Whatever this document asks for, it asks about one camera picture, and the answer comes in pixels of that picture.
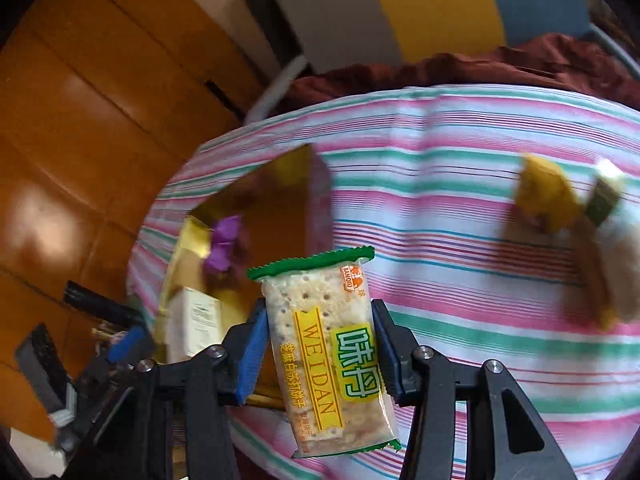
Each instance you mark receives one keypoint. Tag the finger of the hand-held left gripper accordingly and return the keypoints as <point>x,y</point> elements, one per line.
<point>40,365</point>
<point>131,342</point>

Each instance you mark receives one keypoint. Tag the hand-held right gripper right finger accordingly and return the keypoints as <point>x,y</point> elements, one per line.
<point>387,355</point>

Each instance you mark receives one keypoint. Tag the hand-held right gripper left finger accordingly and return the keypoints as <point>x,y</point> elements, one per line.
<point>252,355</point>

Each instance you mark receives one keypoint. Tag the white carton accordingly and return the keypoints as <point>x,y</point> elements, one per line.
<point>195,320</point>

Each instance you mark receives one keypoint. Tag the gold box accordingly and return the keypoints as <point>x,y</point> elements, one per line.
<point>280,210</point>

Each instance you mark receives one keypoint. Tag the wooden wardrobe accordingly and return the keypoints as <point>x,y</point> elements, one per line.
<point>100,135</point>

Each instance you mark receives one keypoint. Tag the yellow sponge cake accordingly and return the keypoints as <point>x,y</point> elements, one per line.
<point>545,192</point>

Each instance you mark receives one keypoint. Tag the maroon blanket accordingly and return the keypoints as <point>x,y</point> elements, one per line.
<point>500,67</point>

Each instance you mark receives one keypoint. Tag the grey yellow blue chair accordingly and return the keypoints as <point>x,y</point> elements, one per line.
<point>425,5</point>

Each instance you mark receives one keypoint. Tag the black post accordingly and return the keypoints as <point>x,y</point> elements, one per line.
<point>265,5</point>

